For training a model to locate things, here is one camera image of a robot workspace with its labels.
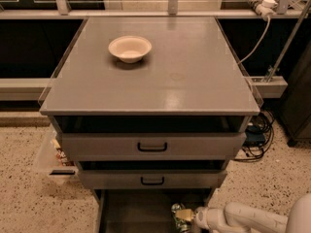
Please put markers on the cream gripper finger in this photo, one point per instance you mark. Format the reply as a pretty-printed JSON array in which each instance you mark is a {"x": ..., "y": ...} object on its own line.
[{"x": 185, "y": 214}]

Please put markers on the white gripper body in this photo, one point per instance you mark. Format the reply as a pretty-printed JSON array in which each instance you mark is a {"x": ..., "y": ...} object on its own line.
[{"x": 203, "y": 216}]

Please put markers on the crushed green soda can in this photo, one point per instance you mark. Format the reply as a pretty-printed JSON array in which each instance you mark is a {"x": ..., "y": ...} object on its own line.
[{"x": 182, "y": 226}]

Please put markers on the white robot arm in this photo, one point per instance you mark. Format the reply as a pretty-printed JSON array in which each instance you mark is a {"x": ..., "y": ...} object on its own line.
[{"x": 239, "y": 218}]

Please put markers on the grey middle drawer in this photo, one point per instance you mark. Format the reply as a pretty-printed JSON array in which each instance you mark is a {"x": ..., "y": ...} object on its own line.
[{"x": 151, "y": 179}]

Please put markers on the grey open bottom drawer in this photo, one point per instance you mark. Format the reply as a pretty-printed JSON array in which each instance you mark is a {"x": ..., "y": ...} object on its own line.
[{"x": 148, "y": 210}]

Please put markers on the grey drawer cabinet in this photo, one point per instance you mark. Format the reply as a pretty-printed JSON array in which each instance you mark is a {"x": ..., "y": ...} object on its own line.
[{"x": 188, "y": 83}]

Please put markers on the grey top drawer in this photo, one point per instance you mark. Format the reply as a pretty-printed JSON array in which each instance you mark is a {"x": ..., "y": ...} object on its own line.
[{"x": 148, "y": 147}]

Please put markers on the blue box on floor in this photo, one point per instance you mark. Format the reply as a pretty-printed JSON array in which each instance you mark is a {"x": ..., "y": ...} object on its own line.
[{"x": 254, "y": 137}]

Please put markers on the clear plastic storage bin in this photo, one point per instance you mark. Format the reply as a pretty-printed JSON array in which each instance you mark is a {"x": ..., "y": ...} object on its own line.
[{"x": 51, "y": 162}]

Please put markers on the white paper bowl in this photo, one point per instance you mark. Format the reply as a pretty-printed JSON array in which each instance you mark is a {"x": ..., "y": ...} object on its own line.
[{"x": 130, "y": 49}]

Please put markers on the white power strip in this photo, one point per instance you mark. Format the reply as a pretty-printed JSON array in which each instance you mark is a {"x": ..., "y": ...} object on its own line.
[{"x": 263, "y": 8}]

